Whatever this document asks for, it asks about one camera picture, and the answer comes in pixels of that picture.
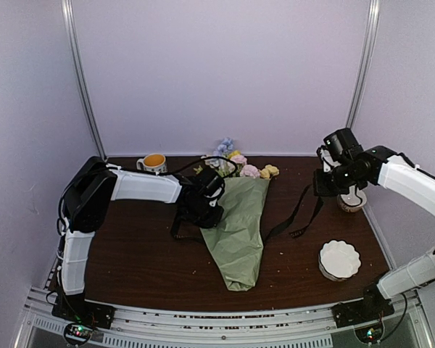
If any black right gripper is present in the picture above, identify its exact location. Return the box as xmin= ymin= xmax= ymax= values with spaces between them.
xmin=312 ymin=162 xmax=363 ymax=197

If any black camera strap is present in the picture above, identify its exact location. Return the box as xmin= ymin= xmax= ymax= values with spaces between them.
xmin=170 ymin=183 xmax=323 ymax=242

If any peach flower stem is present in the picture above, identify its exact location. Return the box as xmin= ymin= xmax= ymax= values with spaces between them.
xmin=193 ymin=165 xmax=207 ymax=175

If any wrapping paper sheet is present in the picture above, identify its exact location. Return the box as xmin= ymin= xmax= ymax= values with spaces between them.
xmin=201 ymin=177 xmax=270 ymax=291

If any pink rose flower stem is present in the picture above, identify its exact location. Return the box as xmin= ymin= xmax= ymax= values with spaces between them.
xmin=228 ymin=152 xmax=260 ymax=178

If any blue flower stem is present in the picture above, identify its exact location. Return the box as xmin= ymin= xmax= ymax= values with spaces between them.
xmin=204 ymin=138 xmax=234 ymax=176

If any pale yellow flower stem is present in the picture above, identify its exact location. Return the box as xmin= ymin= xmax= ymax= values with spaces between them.
xmin=260 ymin=165 xmax=280 ymax=180

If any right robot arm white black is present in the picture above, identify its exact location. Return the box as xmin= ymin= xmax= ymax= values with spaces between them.
xmin=313 ymin=128 xmax=435 ymax=320

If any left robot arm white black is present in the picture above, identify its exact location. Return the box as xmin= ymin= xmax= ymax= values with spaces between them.
xmin=57 ymin=157 xmax=225 ymax=322

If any small white bowl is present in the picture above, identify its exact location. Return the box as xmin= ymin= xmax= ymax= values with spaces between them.
xmin=337 ymin=191 xmax=367 ymax=213

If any patterned mug yellow inside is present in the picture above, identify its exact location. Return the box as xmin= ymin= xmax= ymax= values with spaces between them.
xmin=136 ymin=154 xmax=167 ymax=173

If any scalloped white bowl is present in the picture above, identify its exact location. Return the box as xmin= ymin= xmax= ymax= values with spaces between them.
xmin=318 ymin=240 xmax=362 ymax=281

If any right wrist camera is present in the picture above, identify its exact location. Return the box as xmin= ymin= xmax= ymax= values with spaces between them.
xmin=316 ymin=145 xmax=336 ymax=173

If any right aluminium frame post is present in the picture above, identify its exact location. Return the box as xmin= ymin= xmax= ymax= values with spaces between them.
xmin=346 ymin=0 xmax=381 ymax=128

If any aluminium frame post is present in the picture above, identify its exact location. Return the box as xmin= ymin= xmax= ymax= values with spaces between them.
xmin=61 ymin=0 xmax=107 ymax=160
xmin=346 ymin=0 xmax=381 ymax=128

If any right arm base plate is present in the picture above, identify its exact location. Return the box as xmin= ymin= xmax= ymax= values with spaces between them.
xmin=331 ymin=299 xmax=394 ymax=328

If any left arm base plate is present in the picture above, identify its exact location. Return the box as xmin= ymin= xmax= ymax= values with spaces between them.
xmin=51 ymin=297 xmax=115 ymax=329

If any left aluminium frame post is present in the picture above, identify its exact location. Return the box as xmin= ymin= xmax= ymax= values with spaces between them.
xmin=61 ymin=0 xmax=107 ymax=160

